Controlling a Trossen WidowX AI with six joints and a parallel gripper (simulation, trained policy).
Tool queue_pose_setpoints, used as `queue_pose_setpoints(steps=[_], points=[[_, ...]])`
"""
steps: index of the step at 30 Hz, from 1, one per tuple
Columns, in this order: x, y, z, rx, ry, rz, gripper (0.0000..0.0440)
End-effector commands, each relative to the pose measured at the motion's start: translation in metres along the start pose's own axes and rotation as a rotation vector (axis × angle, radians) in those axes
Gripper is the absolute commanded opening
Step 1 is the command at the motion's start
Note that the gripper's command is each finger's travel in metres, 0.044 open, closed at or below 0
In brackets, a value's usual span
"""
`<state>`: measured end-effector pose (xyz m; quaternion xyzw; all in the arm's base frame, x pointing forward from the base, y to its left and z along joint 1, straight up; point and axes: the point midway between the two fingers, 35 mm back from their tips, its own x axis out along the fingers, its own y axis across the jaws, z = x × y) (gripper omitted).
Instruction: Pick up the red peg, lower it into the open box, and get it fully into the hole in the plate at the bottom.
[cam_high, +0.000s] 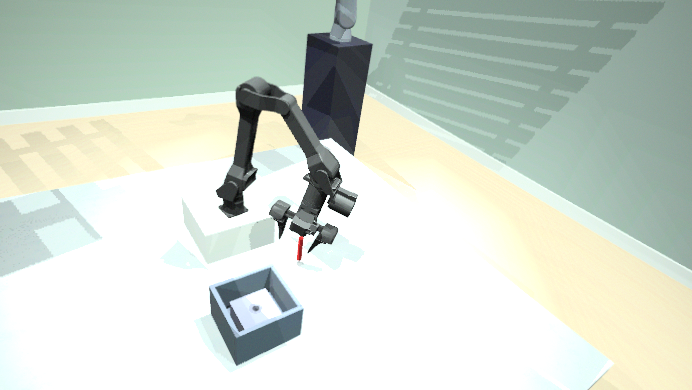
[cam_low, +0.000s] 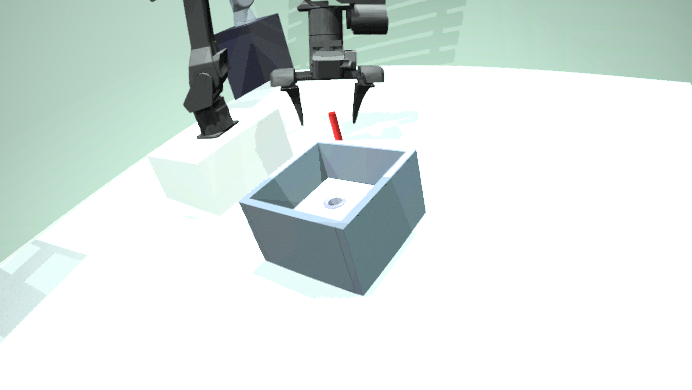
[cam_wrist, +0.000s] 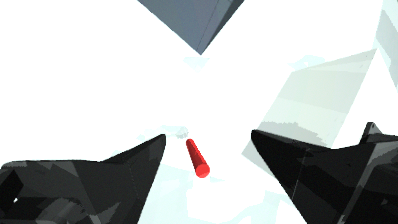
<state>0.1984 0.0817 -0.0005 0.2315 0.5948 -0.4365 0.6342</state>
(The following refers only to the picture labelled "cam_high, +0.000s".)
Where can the red peg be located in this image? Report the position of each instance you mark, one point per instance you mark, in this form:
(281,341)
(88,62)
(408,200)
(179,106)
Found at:
(300,248)

